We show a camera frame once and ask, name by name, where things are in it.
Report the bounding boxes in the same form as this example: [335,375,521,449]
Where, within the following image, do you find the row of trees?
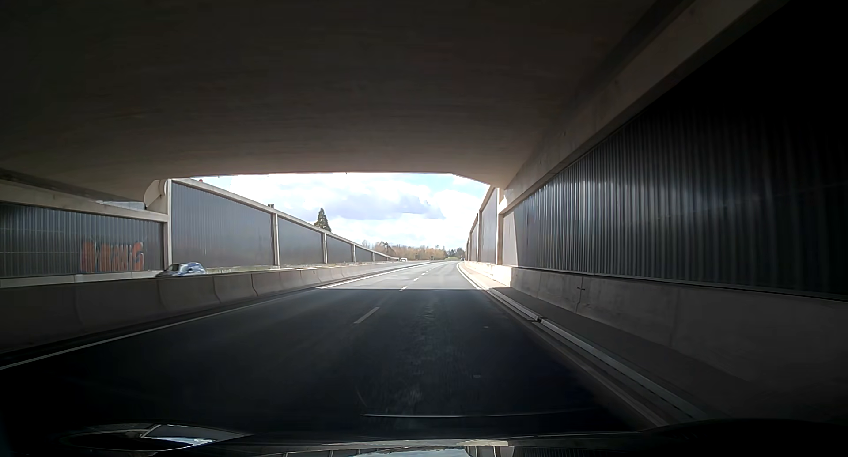
[363,241,466,261]

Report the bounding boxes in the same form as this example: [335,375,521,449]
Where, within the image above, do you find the concrete bridge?
[0,0,848,203]

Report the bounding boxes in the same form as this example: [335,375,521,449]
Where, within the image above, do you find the grey ribbed noise barrier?
[0,178,398,279]
[466,0,848,405]

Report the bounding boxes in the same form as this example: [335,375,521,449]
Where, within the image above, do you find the concrete side kerb strip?
[457,261,848,426]

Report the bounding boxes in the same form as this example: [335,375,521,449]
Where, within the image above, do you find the grey asphalt road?
[0,261,663,438]

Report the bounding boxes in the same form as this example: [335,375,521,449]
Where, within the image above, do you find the car's own bonnet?
[56,417,848,457]

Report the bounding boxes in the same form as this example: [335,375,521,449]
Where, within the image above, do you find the concrete median barrier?
[0,260,432,352]

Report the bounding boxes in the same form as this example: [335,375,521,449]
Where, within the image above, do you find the blue car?
[156,262,207,278]

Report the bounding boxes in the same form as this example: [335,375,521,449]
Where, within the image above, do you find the road markings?
[0,261,670,428]

